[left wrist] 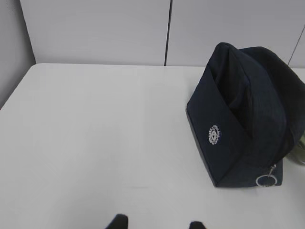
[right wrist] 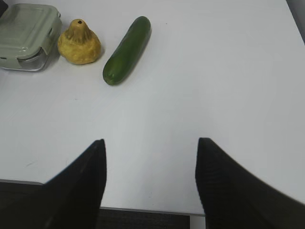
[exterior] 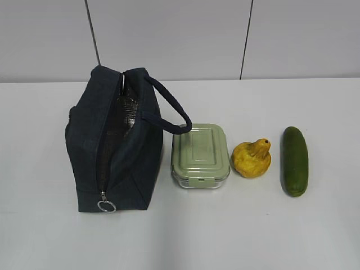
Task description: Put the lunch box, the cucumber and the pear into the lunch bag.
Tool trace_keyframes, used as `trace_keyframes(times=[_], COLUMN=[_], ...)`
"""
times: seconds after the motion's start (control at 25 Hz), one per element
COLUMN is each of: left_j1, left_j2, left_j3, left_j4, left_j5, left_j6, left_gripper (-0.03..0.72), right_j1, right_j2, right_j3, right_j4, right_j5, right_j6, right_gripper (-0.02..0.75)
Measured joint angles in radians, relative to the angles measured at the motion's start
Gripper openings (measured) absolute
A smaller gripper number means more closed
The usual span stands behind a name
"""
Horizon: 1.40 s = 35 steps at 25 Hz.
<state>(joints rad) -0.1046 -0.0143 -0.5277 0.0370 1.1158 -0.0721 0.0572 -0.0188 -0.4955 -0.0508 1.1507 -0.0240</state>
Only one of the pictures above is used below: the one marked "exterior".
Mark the yellow squash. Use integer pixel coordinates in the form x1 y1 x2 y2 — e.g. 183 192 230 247
231 138 272 178

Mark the silver zipper pull ring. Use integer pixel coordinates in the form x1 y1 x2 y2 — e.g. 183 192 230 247
97 191 116 214

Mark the dark blue lunch bag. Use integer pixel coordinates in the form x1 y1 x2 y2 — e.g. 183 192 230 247
65 65 192 213

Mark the green lid glass container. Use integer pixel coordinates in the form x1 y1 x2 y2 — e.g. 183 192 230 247
170 123 231 189

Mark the green cucumber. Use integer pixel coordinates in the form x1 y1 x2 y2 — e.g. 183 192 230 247
281 127 309 197

